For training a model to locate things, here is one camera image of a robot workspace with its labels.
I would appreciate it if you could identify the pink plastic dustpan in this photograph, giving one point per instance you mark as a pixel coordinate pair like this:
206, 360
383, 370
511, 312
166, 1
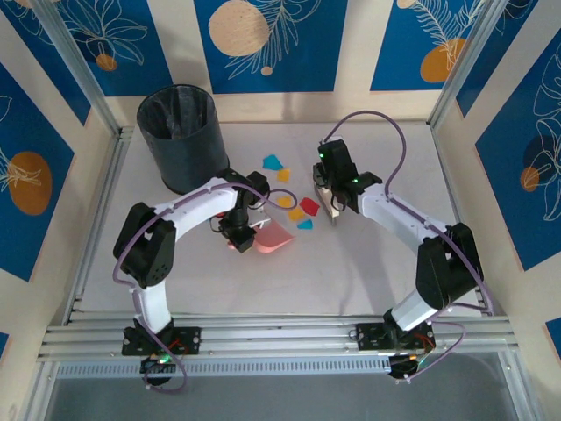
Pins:
274, 239

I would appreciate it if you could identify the white hand brush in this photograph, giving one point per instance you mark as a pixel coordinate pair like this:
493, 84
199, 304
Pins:
328, 208

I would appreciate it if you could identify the red paper scrap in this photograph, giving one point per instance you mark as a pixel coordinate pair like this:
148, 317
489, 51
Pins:
309, 206

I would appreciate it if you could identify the yellow paper scrap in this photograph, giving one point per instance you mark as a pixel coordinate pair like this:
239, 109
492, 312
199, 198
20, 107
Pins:
296, 215
284, 174
285, 201

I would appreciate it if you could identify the cyan paper scrap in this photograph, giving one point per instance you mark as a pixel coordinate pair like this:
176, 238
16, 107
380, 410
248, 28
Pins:
271, 163
305, 225

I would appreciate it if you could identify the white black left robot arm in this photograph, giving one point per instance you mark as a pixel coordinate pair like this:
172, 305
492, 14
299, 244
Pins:
197, 206

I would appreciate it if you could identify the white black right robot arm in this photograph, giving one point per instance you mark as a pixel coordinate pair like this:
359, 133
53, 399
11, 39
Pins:
394, 215

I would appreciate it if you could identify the black round waste bin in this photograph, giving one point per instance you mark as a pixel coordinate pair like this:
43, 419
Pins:
188, 144

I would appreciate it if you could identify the grey plastic bin liner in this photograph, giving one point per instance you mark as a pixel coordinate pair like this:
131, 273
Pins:
179, 114

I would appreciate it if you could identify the wide aluminium frame rail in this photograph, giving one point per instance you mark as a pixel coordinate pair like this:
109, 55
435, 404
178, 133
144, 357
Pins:
280, 337

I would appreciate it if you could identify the aluminium side rail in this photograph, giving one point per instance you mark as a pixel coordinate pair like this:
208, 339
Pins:
454, 197
106, 197

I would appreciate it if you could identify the aluminium corner post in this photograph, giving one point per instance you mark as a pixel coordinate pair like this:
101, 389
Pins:
79, 66
480, 66

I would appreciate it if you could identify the aluminium frame leg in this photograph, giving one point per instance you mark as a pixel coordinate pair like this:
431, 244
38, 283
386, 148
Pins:
519, 390
39, 394

